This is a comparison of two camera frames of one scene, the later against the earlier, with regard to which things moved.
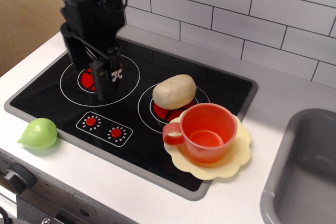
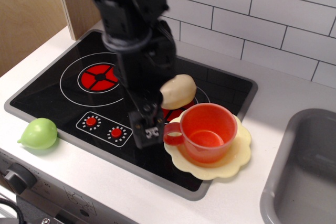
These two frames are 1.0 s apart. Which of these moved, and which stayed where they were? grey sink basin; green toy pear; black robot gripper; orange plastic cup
Moved: black robot gripper
Stayed: orange plastic cup; green toy pear; grey sink basin
